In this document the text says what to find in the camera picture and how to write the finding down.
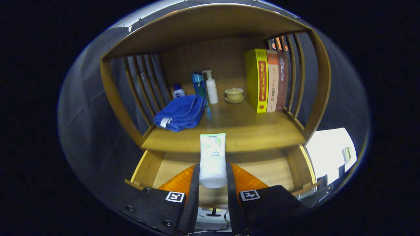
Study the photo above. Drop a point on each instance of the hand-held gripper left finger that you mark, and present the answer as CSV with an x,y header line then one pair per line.
x,y
192,203

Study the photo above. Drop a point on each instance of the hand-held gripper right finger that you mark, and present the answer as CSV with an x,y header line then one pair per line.
x,y
233,203

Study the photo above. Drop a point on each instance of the wooden drawer with black knob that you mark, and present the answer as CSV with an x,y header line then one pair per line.
x,y
269,170

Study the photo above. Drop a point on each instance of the white cleanser tube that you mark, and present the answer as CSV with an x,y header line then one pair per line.
x,y
212,157

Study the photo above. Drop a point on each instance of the wooden cabinet countertop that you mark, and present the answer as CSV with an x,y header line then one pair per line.
x,y
242,131

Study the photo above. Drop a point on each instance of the white side cabinet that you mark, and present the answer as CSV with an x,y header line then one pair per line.
x,y
328,150

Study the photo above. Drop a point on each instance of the blue folded towel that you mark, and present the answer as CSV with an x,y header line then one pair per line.
x,y
180,113

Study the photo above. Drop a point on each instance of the large black block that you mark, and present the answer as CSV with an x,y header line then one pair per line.
x,y
322,182

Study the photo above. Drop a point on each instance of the yellow-green lidded teacup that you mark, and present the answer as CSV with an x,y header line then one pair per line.
x,y
234,95

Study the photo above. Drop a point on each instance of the small blue-capped bottle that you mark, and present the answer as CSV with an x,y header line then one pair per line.
x,y
178,92

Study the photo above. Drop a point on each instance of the small black block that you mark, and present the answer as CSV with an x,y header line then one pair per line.
x,y
341,169

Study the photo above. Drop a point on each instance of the white pump bottle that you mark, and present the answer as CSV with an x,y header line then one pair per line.
x,y
211,90

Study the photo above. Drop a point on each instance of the teal bottle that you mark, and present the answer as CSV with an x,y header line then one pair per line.
x,y
198,85

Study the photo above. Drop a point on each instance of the yellow book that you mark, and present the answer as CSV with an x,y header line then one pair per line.
x,y
256,82

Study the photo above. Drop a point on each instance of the beige orange book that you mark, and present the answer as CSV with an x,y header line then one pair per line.
x,y
272,85

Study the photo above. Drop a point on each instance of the brown book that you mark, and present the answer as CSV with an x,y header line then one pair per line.
x,y
282,88

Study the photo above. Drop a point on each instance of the black backdrop cloth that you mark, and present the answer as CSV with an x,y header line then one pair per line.
x,y
85,131

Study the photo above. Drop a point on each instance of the wooden cabinet frame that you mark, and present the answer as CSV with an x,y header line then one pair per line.
x,y
203,23

